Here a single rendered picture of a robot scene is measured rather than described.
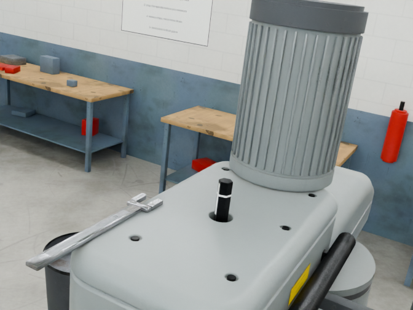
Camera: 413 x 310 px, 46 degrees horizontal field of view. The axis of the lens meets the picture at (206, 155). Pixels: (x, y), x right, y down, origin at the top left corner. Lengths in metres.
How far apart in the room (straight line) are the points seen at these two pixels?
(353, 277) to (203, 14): 4.48
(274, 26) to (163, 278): 0.45
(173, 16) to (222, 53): 0.72
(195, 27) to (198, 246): 4.97
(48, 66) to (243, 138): 5.75
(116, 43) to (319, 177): 5.43
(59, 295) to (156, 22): 3.66
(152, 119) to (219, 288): 5.47
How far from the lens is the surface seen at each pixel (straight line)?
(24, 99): 7.47
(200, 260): 0.64
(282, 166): 0.86
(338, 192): 1.28
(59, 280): 2.95
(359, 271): 1.37
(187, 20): 5.62
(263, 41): 0.84
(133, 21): 6.04
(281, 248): 0.70
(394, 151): 4.87
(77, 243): 0.65
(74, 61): 6.68
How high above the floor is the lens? 2.22
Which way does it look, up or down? 20 degrees down
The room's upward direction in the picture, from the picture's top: 7 degrees clockwise
